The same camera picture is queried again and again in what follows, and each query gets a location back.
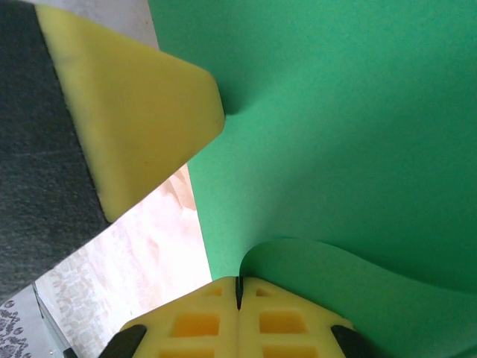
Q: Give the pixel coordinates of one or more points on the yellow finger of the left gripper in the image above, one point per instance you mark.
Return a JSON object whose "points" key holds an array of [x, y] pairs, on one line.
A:
{"points": [[130, 112]]}

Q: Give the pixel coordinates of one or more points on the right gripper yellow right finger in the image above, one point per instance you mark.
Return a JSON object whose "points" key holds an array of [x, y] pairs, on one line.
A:
{"points": [[290, 328]]}

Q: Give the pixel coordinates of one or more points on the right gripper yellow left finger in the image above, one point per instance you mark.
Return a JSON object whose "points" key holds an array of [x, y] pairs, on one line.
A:
{"points": [[194, 328]]}

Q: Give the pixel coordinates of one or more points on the green paper sheet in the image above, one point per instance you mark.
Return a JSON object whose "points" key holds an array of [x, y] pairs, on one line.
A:
{"points": [[335, 149]]}

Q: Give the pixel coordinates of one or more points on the aluminium side rail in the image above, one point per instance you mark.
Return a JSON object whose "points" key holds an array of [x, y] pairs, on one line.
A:
{"points": [[52, 324]]}

